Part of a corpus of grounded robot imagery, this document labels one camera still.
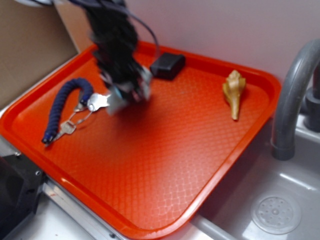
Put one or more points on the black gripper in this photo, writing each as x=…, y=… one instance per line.
x=123, y=76

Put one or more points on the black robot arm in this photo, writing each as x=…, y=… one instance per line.
x=116, y=40

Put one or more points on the black rectangular box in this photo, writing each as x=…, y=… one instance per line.
x=167, y=66

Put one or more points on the brown cardboard box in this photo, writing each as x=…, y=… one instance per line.
x=37, y=37

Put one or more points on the red plastic tray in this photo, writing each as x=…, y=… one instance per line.
x=147, y=169

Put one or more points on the tan conch seashell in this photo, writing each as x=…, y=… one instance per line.
x=232, y=89

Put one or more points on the grey faucet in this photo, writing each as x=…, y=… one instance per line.
x=300, y=90

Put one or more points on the grey sink basin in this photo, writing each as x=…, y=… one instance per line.
x=225, y=215

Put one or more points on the sink drain strainer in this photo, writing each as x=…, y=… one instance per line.
x=275, y=213

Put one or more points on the silver keys on wire ring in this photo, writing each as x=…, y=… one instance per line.
x=82, y=111

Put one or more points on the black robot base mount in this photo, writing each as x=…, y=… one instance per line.
x=21, y=182

